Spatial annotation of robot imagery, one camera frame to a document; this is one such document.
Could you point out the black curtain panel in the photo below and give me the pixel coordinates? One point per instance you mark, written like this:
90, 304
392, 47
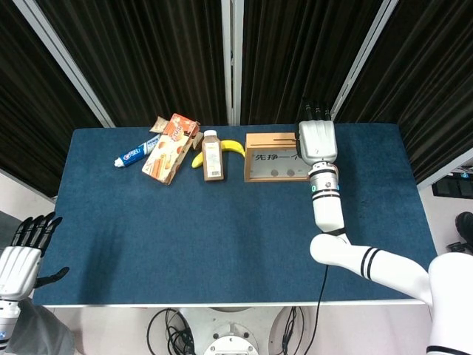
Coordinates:
425, 74
303, 55
33, 111
148, 55

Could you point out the wooden money box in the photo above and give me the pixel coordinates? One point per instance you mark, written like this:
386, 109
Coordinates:
266, 140

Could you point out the yellow banana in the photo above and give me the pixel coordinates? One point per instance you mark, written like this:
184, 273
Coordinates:
233, 146

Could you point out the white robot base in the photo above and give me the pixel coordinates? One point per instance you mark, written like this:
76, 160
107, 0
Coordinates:
236, 338

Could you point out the blue table cloth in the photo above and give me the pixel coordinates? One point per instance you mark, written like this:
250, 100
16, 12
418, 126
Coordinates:
184, 240

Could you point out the orange biscuit box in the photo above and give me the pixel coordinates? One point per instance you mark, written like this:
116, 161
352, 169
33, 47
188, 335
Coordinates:
166, 155

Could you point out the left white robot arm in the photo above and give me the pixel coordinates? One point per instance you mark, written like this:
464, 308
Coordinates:
7, 321

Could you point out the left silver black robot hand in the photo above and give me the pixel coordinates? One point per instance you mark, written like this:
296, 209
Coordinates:
18, 270

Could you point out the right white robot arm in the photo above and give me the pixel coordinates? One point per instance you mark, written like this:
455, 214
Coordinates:
327, 207

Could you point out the small brown snack packet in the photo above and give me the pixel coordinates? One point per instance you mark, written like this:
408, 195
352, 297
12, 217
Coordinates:
159, 125

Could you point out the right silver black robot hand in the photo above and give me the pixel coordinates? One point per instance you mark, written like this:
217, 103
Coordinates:
318, 142

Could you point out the brown juice bottle white cap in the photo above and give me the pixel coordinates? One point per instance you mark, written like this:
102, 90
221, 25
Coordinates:
213, 159

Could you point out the blue white toothpaste tube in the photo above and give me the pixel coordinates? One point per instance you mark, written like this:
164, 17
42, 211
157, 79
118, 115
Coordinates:
135, 153

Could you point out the black electronic device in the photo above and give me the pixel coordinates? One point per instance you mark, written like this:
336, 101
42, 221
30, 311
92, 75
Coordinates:
454, 186

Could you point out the white frame post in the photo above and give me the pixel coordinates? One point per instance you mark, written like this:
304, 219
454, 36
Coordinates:
362, 55
61, 55
439, 174
238, 55

